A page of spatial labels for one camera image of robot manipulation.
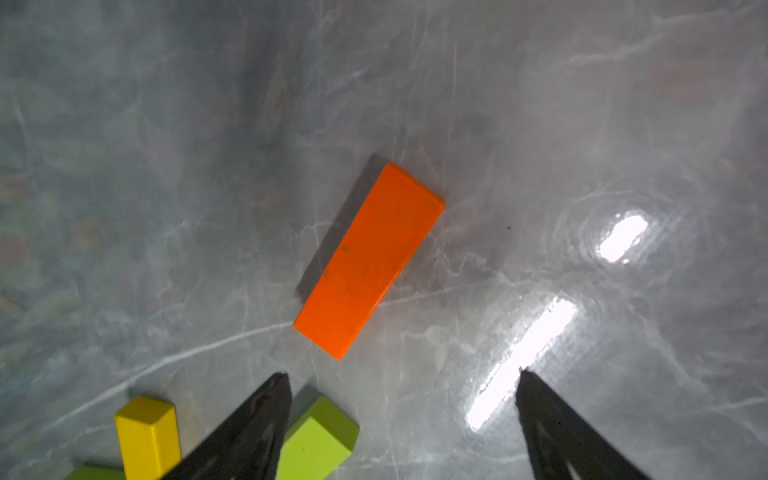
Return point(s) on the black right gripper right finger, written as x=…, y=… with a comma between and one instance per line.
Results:
x=560, y=443

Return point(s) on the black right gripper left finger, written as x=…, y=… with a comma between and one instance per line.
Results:
x=247, y=444

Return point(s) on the orange block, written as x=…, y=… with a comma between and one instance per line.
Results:
x=380, y=227

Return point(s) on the lime green block right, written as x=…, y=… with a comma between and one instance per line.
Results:
x=320, y=441

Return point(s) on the lime green block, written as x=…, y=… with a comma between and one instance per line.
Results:
x=91, y=472
x=320, y=441

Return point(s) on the yellow block pair right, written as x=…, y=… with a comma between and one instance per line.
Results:
x=148, y=437

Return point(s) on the lime green block upper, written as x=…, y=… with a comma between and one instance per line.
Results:
x=91, y=472

